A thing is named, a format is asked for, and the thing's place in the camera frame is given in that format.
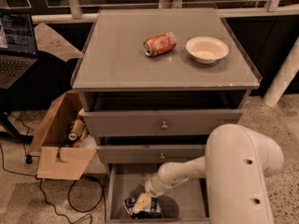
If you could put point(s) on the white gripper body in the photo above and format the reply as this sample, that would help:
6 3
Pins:
151 188

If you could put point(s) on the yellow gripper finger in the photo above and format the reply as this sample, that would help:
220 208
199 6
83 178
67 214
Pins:
142 203

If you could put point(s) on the blue chip bag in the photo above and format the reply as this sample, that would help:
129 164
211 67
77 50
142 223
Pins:
152 210

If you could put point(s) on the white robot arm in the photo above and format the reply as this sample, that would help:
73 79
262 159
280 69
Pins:
236 162

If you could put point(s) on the grey bottom drawer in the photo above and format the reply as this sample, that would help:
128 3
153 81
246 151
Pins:
185 204

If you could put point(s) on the grey drawer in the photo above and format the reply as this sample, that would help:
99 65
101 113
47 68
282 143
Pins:
185 204
149 153
158 122

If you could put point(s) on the grey middle drawer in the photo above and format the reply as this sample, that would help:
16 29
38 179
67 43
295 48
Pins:
149 153

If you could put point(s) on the grey top drawer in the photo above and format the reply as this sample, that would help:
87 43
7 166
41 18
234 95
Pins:
158 122

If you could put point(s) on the grey drawer cabinet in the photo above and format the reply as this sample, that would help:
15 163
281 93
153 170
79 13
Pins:
116 74

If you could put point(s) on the yellow bottle in box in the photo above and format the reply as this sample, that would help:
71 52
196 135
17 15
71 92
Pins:
76 129

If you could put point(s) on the cardboard box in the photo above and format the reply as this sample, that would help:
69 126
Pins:
56 160

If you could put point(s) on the crushed orange soda can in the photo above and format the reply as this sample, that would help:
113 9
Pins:
159 44

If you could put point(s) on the white paper bowl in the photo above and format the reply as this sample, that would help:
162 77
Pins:
206 50

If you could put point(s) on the black desk leg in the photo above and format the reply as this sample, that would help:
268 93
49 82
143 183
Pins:
11 133

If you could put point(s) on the open laptop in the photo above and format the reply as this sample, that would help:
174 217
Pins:
18 49

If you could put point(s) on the white pipe rail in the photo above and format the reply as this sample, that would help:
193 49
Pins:
223 12

